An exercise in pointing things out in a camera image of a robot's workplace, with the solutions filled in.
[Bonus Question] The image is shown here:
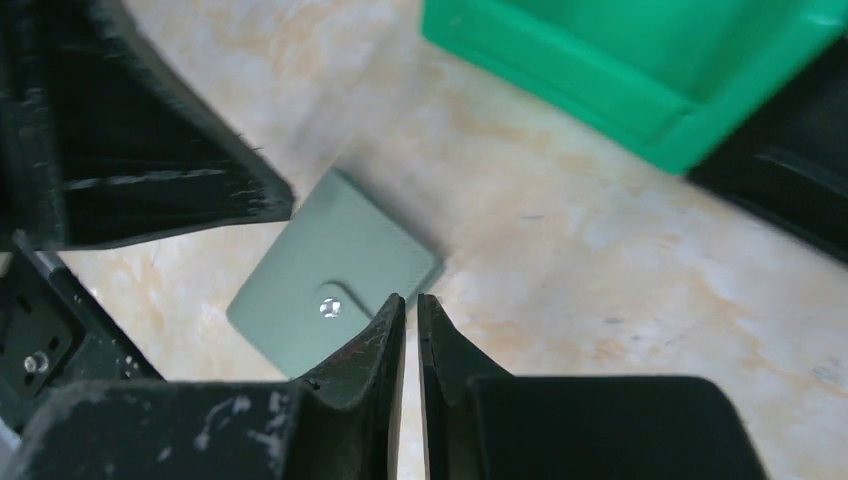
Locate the black plastic bin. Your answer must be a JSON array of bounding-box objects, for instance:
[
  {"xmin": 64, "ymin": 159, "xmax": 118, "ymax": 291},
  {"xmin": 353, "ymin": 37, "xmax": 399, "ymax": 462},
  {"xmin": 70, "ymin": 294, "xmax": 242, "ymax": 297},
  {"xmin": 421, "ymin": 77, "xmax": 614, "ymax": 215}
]
[{"xmin": 686, "ymin": 36, "xmax": 847, "ymax": 262}]

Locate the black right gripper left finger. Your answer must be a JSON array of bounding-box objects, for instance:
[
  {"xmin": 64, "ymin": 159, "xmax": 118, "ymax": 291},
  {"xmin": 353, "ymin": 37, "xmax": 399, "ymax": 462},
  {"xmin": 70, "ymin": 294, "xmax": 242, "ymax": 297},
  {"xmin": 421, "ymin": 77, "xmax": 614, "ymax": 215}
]
[{"xmin": 3, "ymin": 294, "xmax": 406, "ymax": 479}]

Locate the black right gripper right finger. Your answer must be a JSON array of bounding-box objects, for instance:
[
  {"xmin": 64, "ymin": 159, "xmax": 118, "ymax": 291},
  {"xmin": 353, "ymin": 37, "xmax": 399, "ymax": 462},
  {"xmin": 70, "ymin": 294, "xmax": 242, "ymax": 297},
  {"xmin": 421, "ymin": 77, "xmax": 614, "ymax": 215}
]
[{"xmin": 417, "ymin": 295, "xmax": 767, "ymax": 479}]

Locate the green plastic bin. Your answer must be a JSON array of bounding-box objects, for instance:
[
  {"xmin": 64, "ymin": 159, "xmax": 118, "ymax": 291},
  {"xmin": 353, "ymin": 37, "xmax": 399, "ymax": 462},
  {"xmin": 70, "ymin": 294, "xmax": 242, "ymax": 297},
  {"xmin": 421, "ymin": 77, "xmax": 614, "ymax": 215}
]
[{"xmin": 421, "ymin": 0, "xmax": 847, "ymax": 174}]

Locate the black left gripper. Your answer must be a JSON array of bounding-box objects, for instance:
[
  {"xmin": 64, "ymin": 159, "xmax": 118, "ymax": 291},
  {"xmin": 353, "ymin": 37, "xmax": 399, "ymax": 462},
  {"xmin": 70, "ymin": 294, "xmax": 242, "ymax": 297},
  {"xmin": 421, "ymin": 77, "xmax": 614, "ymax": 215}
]
[{"xmin": 1, "ymin": 231, "xmax": 162, "ymax": 434}]

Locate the sage green card holder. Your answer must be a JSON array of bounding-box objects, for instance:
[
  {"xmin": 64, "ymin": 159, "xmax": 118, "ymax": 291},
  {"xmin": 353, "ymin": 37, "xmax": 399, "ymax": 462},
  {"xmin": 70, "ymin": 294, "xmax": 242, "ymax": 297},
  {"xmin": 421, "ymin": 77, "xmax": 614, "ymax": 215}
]
[{"xmin": 227, "ymin": 169, "xmax": 442, "ymax": 378}]

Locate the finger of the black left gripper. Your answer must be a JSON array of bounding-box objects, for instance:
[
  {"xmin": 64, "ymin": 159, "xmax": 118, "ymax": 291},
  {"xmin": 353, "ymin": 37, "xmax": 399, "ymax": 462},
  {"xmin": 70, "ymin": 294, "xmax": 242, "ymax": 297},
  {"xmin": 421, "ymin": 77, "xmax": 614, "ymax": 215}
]
[{"xmin": 1, "ymin": 1, "xmax": 295, "ymax": 251}]

